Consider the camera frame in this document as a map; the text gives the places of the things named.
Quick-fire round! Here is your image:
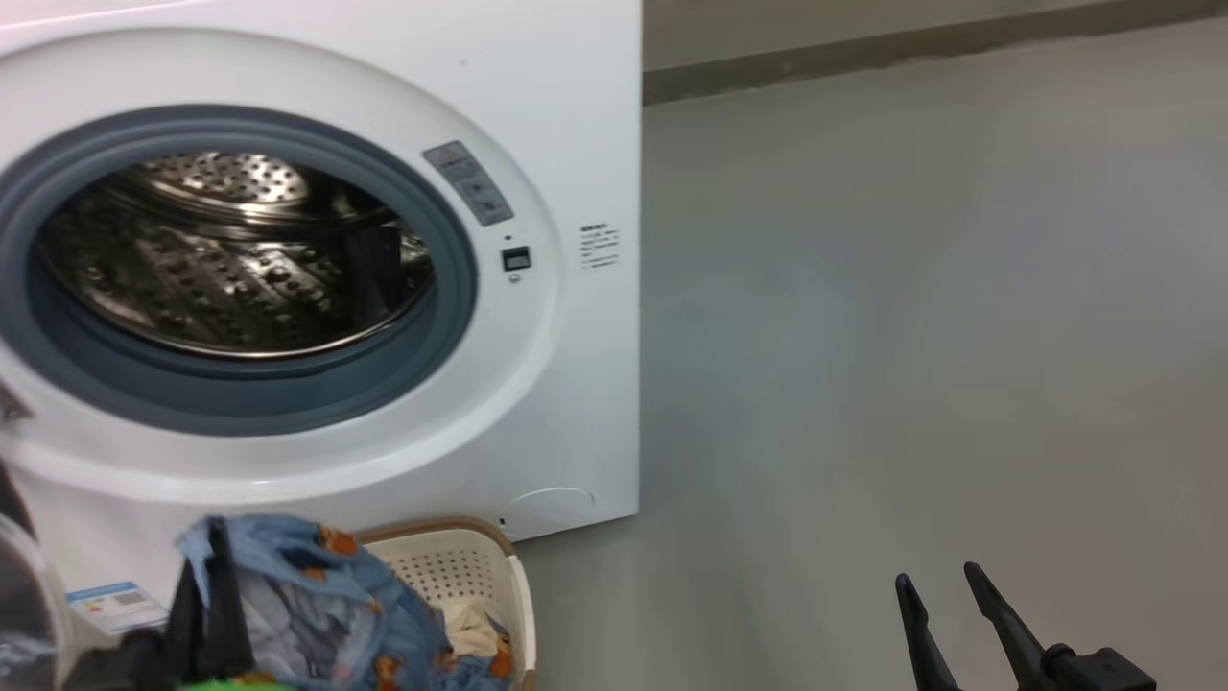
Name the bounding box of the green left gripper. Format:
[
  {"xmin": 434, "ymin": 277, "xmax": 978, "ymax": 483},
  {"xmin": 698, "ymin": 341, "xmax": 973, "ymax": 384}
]
[{"xmin": 167, "ymin": 518, "xmax": 291, "ymax": 691}]

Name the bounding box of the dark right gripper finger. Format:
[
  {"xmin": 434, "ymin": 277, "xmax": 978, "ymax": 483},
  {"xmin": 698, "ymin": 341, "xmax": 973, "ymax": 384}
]
[
  {"xmin": 963, "ymin": 561, "xmax": 1056, "ymax": 691},
  {"xmin": 894, "ymin": 573, "xmax": 962, "ymax": 691}
]

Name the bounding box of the blue bear-print garment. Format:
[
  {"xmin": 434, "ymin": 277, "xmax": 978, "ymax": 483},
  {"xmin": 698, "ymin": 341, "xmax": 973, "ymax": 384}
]
[{"xmin": 176, "ymin": 514, "xmax": 515, "ymax": 691}]

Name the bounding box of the black round glass washer door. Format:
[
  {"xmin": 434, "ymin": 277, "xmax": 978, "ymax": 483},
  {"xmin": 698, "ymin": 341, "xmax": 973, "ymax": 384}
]
[{"xmin": 0, "ymin": 384, "xmax": 80, "ymax": 691}]

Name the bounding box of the cream white cloth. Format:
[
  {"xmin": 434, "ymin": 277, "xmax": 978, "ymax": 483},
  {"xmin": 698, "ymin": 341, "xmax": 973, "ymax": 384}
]
[{"xmin": 445, "ymin": 600, "xmax": 507, "ymax": 659}]

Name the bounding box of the cream perforated laundry basket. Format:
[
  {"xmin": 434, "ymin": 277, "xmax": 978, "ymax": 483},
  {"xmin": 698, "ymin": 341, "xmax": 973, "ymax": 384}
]
[{"xmin": 353, "ymin": 517, "xmax": 537, "ymax": 691}]

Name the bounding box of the grey rubber door gasket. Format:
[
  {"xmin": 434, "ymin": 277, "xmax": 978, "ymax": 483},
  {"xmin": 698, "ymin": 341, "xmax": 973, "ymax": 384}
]
[{"xmin": 0, "ymin": 104, "xmax": 479, "ymax": 439}]

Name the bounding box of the white front-load washing machine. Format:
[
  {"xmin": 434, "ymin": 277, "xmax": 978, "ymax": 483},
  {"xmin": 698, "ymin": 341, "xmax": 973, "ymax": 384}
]
[{"xmin": 0, "ymin": 0, "xmax": 643, "ymax": 636}]

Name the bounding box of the blue white energy label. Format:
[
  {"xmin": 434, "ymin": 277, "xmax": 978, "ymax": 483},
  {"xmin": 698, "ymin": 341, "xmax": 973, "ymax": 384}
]
[{"xmin": 65, "ymin": 580, "xmax": 175, "ymax": 635}]

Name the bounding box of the steel perforated washer drum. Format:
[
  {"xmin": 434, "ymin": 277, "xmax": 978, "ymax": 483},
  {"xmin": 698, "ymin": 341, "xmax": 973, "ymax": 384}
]
[{"xmin": 36, "ymin": 149, "xmax": 435, "ymax": 362}]

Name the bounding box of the grey warning sticker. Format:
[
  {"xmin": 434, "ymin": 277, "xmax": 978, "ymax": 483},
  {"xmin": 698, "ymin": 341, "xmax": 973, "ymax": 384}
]
[{"xmin": 423, "ymin": 141, "xmax": 515, "ymax": 228}]

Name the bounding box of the small printed text label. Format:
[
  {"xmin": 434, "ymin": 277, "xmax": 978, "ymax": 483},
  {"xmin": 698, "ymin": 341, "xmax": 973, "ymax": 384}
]
[{"xmin": 579, "ymin": 223, "xmax": 621, "ymax": 271}]

